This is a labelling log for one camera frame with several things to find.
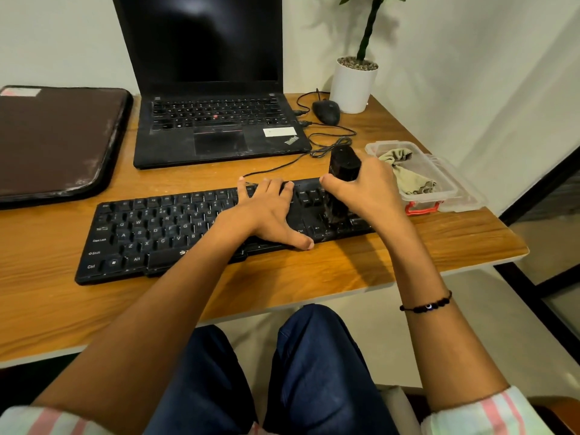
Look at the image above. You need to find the black computer keyboard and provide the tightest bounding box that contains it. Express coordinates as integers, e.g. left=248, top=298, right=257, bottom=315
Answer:
left=75, top=177, right=375, bottom=286

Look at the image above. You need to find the person's right forearm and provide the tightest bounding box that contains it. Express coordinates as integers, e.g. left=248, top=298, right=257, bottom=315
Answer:
left=374, top=216, right=511, bottom=413

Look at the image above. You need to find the clear plastic container lid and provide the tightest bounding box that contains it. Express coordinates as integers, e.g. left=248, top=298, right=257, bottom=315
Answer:
left=425, top=154, right=488, bottom=214

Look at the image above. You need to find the person's striped sleeve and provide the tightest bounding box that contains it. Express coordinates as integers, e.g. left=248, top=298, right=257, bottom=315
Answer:
left=0, top=405, right=115, bottom=435
left=420, top=386, right=556, bottom=435

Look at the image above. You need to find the red container clasp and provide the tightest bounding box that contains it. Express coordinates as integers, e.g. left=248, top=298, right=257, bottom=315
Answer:
left=404, top=201, right=443, bottom=217

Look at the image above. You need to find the person's right hand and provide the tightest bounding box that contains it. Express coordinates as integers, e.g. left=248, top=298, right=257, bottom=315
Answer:
left=319, top=156, right=409, bottom=230

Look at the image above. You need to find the clear plastic container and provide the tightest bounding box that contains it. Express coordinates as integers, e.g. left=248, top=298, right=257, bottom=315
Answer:
left=365, top=140, right=459, bottom=210

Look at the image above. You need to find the person's leg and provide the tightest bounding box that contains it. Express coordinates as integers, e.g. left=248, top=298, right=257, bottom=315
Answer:
left=263, top=304, right=400, bottom=435
left=144, top=324, right=257, bottom=435

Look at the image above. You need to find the person's right leg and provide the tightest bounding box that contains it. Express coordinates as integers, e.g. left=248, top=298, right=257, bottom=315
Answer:
left=263, top=304, right=400, bottom=435

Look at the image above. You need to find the black beaded bracelet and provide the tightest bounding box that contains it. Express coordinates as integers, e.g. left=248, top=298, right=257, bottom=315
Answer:
left=399, top=291, right=453, bottom=314

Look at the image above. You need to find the black keyboard cable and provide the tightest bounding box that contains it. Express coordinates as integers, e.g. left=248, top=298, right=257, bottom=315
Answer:
left=244, top=120, right=359, bottom=178

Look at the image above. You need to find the person's right striped sleeve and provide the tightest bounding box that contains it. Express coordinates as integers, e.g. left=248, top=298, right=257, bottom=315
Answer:
left=420, top=386, right=556, bottom=435

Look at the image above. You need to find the black handheld keyboard vacuum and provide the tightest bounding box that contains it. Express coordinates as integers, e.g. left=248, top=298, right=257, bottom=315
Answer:
left=325, top=145, right=363, bottom=225

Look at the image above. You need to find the person's left leg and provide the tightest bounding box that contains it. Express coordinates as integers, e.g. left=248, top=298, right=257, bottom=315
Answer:
left=144, top=324, right=257, bottom=435

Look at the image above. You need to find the black laptop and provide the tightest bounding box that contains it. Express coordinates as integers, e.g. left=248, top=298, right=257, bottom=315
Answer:
left=111, top=0, right=313, bottom=170

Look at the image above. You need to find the black mouse cable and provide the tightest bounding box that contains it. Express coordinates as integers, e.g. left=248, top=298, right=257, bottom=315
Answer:
left=296, top=89, right=331, bottom=116

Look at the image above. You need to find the white plant pot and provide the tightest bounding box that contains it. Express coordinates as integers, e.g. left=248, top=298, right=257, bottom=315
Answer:
left=329, top=57, right=379, bottom=115

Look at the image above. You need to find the person's left striped sleeve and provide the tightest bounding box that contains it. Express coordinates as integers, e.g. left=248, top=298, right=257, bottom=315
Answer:
left=0, top=405, right=115, bottom=435

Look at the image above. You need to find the green potted plant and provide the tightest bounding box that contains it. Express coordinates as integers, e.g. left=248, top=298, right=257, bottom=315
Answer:
left=310, top=0, right=407, bottom=62

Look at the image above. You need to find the black computer mouse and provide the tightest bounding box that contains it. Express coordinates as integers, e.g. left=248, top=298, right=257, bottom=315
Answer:
left=312, top=99, right=341, bottom=127

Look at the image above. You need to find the black metal frame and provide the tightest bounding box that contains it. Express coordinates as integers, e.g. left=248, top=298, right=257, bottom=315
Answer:
left=493, top=146, right=580, bottom=364

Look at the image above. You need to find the beige cleaning cloth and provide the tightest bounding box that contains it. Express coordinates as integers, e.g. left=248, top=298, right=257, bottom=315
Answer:
left=378, top=148, right=438, bottom=196

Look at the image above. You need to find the person's left forearm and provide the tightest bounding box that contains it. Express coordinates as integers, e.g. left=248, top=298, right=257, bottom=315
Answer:
left=32, top=212, right=254, bottom=410

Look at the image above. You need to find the person's left hand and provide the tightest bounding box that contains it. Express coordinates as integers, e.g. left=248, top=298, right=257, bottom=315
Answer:
left=212, top=176, right=315, bottom=251

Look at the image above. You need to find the brown laptop sleeve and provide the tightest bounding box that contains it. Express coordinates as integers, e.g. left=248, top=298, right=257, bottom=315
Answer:
left=0, top=85, right=134, bottom=210

